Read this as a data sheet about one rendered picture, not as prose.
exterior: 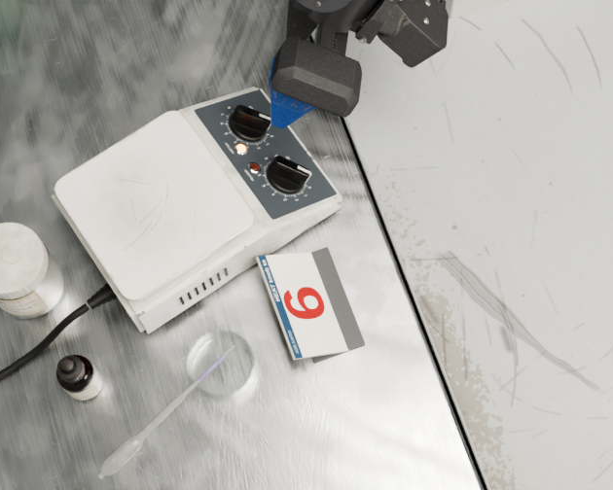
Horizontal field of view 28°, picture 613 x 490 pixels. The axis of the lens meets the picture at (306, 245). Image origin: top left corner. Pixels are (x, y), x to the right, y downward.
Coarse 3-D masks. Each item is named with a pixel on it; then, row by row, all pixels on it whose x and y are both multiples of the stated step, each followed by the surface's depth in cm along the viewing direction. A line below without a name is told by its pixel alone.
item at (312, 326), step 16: (304, 256) 101; (272, 272) 98; (288, 272) 99; (304, 272) 100; (288, 288) 98; (304, 288) 100; (288, 304) 98; (304, 304) 99; (320, 304) 100; (304, 320) 98; (320, 320) 99; (304, 336) 97; (320, 336) 98; (336, 336) 99; (304, 352) 96
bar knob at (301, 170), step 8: (272, 160) 98; (280, 160) 98; (288, 160) 98; (272, 168) 98; (280, 168) 98; (288, 168) 98; (296, 168) 98; (304, 168) 98; (272, 176) 99; (280, 176) 99; (288, 176) 99; (296, 176) 98; (304, 176) 98; (272, 184) 98; (280, 184) 98; (288, 184) 99; (296, 184) 99; (288, 192) 99
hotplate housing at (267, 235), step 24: (192, 120) 99; (216, 144) 99; (240, 192) 97; (264, 216) 96; (288, 216) 97; (312, 216) 100; (240, 240) 96; (264, 240) 97; (288, 240) 101; (96, 264) 96; (216, 264) 95; (240, 264) 99; (168, 288) 94; (192, 288) 96; (216, 288) 100; (144, 312) 94; (168, 312) 98
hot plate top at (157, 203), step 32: (160, 128) 97; (192, 128) 97; (96, 160) 96; (128, 160) 96; (160, 160) 96; (192, 160) 96; (64, 192) 95; (96, 192) 95; (128, 192) 95; (160, 192) 95; (192, 192) 95; (224, 192) 95; (96, 224) 94; (128, 224) 94; (160, 224) 94; (192, 224) 94; (224, 224) 94; (96, 256) 94; (128, 256) 94; (160, 256) 93; (192, 256) 93; (128, 288) 93; (160, 288) 93
